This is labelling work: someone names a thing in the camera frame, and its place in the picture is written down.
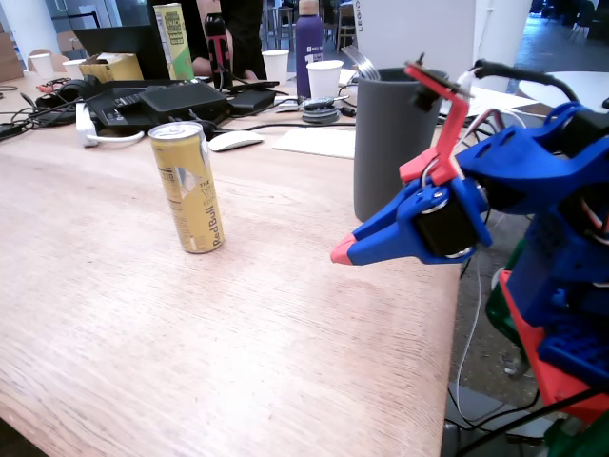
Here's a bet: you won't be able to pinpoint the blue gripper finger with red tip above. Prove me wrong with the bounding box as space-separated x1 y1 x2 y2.
351 183 420 238
331 188 458 266

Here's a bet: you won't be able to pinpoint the blue gripper body with black motor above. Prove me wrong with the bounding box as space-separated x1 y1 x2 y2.
416 178 494 262

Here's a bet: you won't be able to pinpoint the metal fork with taped handle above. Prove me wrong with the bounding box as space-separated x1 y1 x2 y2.
340 45 382 81

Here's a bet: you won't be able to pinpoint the red robot base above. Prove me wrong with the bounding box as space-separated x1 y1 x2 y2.
499 270 609 425

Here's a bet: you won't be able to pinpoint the tall gray glass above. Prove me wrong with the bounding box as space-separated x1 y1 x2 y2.
353 67 451 224

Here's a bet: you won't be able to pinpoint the green clamp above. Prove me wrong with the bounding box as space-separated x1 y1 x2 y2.
544 413 609 457
484 237 524 344

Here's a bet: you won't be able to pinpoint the dark tape roll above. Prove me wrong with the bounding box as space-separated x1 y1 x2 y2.
302 97 340 125

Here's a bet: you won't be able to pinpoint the white paper cup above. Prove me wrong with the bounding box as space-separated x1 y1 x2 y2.
62 58 87 81
28 52 56 80
261 49 290 86
306 59 344 100

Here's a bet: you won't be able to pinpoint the white computer mouse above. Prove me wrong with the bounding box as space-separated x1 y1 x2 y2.
207 129 265 152

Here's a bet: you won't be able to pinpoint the black slim box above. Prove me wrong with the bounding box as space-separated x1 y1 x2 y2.
227 89 277 115

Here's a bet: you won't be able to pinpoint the purple water bottle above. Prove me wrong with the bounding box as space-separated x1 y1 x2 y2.
295 0 324 99

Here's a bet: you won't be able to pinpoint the white Legion laptop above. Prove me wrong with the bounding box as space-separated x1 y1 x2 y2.
356 0 541 120

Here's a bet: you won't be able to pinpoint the gray table foot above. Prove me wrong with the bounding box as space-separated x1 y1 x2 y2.
442 386 553 442

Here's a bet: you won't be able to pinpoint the yellow Red Bull can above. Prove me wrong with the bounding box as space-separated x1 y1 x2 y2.
147 121 226 254

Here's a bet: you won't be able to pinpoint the white round table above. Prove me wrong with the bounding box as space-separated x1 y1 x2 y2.
518 70 609 113

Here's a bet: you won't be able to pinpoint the person in black clothes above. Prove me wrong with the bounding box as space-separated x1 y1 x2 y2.
147 0 267 81

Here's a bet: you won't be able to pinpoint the black and red bottle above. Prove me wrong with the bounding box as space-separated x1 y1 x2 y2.
204 12 234 89

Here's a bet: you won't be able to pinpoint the black docking box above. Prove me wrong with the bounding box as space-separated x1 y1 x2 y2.
138 81 229 120

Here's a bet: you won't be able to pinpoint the black flat device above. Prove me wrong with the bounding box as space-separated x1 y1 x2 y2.
88 79 206 129

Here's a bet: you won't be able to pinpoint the yellow cardboard box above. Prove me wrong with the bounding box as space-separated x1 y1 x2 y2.
78 51 145 83

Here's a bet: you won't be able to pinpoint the black laptop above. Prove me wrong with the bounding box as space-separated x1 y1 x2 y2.
73 24 170 81

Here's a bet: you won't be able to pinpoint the black headphones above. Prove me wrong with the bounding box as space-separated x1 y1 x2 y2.
35 75 102 126

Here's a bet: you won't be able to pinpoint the wooden chair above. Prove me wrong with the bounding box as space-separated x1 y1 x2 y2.
27 49 70 72

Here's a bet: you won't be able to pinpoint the brown cardboard box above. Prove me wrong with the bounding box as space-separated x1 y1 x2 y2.
0 21 25 82

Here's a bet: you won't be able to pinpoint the red wrist camera mount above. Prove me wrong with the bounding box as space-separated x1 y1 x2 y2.
398 51 475 187

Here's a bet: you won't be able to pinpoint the thin white cable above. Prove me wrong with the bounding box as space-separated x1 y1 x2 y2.
455 256 482 406

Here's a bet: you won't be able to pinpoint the knife with taped handle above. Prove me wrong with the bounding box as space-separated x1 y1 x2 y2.
275 94 351 113

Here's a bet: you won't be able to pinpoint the black camera cable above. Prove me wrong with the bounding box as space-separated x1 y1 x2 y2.
473 59 580 104

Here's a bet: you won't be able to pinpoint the black power cable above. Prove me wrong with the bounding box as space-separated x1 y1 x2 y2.
446 385 609 457

